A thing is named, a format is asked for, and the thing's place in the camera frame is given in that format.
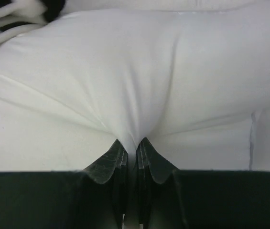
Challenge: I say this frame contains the black white checkered pillowcase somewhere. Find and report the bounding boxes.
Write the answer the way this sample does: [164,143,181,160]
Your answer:
[0,0,66,45]

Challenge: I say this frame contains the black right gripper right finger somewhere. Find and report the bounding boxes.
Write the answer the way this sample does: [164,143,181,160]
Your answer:
[137,138,270,229]

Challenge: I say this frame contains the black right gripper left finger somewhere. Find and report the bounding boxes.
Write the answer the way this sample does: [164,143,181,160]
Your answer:
[0,141,128,229]

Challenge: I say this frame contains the white pillow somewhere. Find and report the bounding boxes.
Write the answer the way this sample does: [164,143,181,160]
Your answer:
[0,0,270,171]

